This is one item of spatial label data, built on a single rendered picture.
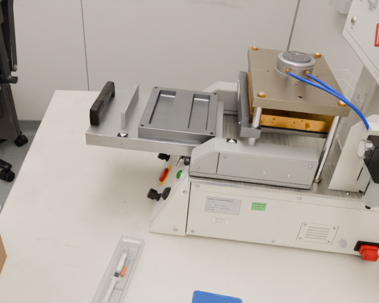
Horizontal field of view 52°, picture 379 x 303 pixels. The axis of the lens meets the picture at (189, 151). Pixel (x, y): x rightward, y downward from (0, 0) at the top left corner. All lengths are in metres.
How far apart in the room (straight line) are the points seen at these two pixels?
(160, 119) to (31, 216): 0.39
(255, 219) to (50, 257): 0.45
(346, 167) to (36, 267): 0.66
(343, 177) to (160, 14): 1.66
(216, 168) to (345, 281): 0.38
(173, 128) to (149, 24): 1.52
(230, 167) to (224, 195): 0.07
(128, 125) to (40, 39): 1.59
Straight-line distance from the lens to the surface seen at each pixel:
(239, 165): 0.78
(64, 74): 2.46
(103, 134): 0.85
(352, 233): 0.93
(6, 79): 0.50
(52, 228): 0.96
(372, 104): 0.88
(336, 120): 0.78
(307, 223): 0.89
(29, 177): 1.11
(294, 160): 0.78
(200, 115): 0.91
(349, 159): 0.81
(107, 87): 0.95
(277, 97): 0.74
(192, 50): 2.35
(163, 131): 0.82
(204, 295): 0.83
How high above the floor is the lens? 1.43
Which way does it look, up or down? 35 degrees down
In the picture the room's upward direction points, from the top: 5 degrees clockwise
